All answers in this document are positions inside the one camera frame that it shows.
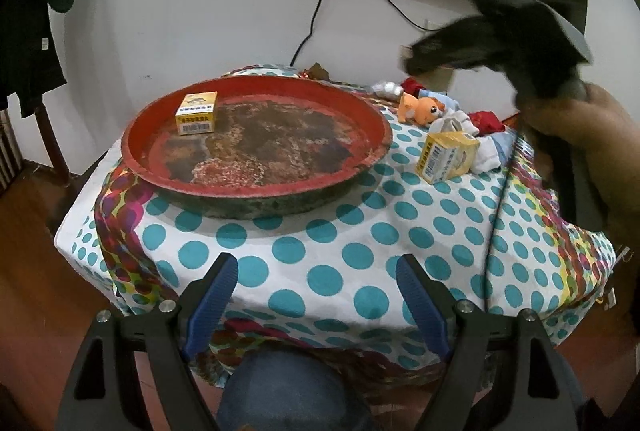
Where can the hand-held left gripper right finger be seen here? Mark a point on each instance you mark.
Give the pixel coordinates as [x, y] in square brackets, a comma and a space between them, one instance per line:
[415, 286]

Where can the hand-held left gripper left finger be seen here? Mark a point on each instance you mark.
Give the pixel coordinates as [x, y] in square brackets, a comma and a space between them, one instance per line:
[217, 283]

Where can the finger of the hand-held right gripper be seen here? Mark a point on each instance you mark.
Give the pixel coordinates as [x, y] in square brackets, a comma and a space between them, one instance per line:
[450, 46]

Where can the yellow medicine box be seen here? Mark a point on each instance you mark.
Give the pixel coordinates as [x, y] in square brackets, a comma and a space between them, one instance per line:
[197, 113]
[445, 158]

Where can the red round tray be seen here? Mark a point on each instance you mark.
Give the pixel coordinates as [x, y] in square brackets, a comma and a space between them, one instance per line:
[280, 146]

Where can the person's right forearm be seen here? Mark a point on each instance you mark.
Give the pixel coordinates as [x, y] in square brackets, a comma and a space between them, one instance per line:
[625, 171]

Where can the person's right hand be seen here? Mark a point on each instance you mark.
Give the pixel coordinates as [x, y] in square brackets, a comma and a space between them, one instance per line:
[570, 116]

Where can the red sock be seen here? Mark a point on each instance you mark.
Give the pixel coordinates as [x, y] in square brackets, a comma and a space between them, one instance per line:
[414, 86]
[487, 121]

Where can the orange plush toy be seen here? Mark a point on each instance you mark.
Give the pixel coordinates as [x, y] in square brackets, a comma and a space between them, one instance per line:
[420, 108]

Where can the polka dot tablecloth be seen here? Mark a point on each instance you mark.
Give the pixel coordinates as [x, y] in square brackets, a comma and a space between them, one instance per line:
[350, 256]

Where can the white sock bundle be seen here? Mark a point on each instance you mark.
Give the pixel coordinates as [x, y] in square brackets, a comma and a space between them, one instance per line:
[387, 88]

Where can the person's denim-clad leg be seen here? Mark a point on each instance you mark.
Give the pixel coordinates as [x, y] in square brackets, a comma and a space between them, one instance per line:
[290, 391]

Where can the brown snack wrapper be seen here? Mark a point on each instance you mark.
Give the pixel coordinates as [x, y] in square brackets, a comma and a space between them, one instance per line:
[316, 72]

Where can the white plastic clip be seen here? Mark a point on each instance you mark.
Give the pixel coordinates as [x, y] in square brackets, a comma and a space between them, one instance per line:
[612, 296]

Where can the dark hanging clothing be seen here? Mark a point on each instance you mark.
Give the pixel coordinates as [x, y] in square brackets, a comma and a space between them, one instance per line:
[30, 11]

